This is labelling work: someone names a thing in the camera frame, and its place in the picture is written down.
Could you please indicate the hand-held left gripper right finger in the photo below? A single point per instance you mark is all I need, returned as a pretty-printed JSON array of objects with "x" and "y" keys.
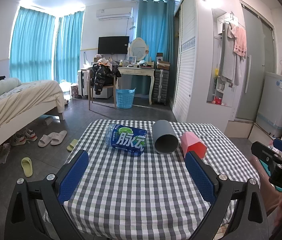
[{"x": 200, "y": 177}]

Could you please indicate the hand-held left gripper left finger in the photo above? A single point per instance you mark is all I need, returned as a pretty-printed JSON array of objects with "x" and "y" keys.
[{"x": 73, "y": 175}]

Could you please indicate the pink cup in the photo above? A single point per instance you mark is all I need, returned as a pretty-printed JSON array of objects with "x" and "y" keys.
[{"x": 190, "y": 141}]

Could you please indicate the grey cup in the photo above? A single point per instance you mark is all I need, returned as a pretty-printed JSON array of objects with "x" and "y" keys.
[{"x": 162, "y": 135}]

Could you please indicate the person's bare leg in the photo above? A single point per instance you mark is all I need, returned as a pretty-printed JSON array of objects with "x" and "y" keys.
[{"x": 270, "y": 197}]

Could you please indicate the green slipper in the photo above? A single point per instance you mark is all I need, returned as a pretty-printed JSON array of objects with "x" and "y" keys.
[
  {"x": 72, "y": 145},
  {"x": 27, "y": 166}
]

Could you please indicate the flat cardboard box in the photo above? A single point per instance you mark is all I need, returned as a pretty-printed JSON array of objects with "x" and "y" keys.
[{"x": 238, "y": 129}]

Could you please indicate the white slipper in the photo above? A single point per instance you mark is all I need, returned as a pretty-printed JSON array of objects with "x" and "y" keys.
[
  {"x": 59, "y": 137},
  {"x": 44, "y": 140}
]

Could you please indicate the white washing machine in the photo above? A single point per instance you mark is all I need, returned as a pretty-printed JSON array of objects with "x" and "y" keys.
[{"x": 274, "y": 100}]

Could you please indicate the checkered tablecloth table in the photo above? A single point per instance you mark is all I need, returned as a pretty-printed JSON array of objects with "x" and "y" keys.
[{"x": 141, "y": 182}]

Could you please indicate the blue label plastic bottle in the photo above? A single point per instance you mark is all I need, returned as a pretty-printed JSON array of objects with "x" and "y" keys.
[{"x": 128, "y": 140}]

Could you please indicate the bed with beige blanket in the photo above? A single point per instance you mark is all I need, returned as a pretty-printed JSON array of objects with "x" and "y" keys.
[{"x": 53, "y": 111}]

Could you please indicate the small gift bag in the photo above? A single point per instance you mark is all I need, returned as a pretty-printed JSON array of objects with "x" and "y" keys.
[{"x": 74, "y": 91}]

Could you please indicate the clear water jug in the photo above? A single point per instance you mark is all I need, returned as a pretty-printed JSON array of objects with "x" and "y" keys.
[{"x": 65, "y": 88}]

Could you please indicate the frosted glass door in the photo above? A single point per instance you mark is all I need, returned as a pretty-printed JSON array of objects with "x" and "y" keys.
[{"x": 254, "y": 62}]

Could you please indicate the beige bed sheet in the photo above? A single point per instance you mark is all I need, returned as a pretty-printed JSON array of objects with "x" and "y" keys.
[{"x": 18, "y": 102}]

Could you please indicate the wooden chair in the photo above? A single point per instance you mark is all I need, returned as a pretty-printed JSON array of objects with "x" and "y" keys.
[{"x": 114, "y": 93}]

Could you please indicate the blue laundry basket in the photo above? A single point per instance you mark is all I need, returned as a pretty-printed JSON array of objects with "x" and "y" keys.
[{"x": 125, "y": 98}]

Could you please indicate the white suitcase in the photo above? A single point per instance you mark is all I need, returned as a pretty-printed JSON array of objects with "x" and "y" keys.
[{"x": 83, "y": 82}]

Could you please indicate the silver suitcase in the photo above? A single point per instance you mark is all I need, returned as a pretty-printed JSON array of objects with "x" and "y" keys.
[{"x": 161, "y": 86}]

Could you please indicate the grey hanging garment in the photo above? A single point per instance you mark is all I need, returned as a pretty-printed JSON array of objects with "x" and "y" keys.
[{"x": 227, "y": 55}]

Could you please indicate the black puffer jacket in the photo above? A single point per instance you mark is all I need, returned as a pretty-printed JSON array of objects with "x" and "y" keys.
[{"x": 101, "y": 76}]

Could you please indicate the pink hanging towel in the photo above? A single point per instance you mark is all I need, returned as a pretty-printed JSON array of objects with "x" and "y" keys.
[{"x": 239, "y": 42}]

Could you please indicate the pale green duvet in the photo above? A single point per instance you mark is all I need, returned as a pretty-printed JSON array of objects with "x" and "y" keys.
[{"x": 1, "y": 86}]

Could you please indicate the brown cardboard box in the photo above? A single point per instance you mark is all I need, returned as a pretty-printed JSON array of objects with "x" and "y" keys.
[{"x": 163, "y": 65}]

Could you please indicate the cream dressing table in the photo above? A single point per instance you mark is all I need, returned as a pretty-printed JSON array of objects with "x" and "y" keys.
[{"x": 136, "y": 71}]

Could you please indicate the white wardrobe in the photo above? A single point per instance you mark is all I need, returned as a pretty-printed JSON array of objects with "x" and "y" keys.
[{"x": 188, "y": 55}]

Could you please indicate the turquoise curtain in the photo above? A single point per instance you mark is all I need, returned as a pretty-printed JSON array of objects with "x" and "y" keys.
[
  {"x": 32, "y": 45},
  {"x": 156, "y": 35},
  {"x": 68, "y": 47}
]

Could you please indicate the black television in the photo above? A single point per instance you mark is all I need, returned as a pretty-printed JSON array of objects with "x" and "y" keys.
[{"x": 113, "y": 45}]

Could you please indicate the oval vanity mirror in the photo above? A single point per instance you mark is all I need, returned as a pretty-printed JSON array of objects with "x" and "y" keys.
[{"x": 139, "y": 47}]

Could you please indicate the white air conditioner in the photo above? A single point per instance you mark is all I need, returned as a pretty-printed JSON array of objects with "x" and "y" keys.
[{"x": 114, "y": 13}]

